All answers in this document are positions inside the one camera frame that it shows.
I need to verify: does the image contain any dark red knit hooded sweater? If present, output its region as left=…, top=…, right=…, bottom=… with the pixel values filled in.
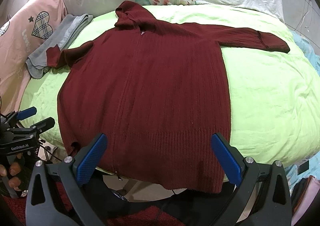
left=47, top=1, right=290, bottom=193

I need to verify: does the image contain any person's left hand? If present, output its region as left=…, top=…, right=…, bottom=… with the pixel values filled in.
left=1, top=153, right=29, bottom=192

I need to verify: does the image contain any grey folded fleece blanket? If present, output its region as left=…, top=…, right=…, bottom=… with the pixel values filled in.
left=25, top=14, right=93, bottom=79

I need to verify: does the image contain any pink quilt with plaid hearts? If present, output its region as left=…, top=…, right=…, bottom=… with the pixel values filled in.
left=1, top=0, right=67, bottom=114

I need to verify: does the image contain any light green bed sheet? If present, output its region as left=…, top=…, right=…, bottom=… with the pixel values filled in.
left=19, top=4, right=320, bottom=183

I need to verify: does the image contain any light blue bedding at side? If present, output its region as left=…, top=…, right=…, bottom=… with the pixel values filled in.
left=291, top=31, right=320, bottom=75

